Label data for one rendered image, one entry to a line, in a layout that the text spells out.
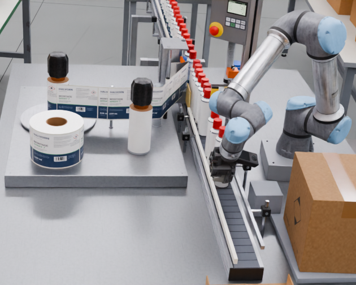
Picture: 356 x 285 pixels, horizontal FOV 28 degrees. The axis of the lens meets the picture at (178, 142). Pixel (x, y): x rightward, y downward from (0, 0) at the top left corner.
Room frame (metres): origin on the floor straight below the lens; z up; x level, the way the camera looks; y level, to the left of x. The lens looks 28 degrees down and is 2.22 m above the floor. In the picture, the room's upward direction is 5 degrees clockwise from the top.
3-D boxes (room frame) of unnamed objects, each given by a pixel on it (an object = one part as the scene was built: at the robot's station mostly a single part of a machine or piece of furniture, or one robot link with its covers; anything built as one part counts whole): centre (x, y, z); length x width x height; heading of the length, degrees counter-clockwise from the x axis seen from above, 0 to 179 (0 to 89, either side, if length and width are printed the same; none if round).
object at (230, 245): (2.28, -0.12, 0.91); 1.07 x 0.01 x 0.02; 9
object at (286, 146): (2.52, -0.47, 0.94); 0.15 x 0.15 x 0.10
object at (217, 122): (2.36, -0.14, 0.98); 0.05 x 0.05 x 0.20
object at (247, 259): (2.57, -0.11, 0.86); 1.65 x 0.08 x 0.04; 9
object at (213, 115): (2.45, -0.13, 0.98); 0.05 x 0.05 x 0.20
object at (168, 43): (2.97, 0.05, 1.14); 0.14 x 0.11 x 0.01; 9
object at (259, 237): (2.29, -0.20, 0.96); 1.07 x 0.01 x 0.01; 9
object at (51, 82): (2.65, 0.51, 1.04); 0.09 x 0.09 x 0.29
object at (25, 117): (2.65, 0.51, 0.89); 0.31 x 0.31 x 0.01
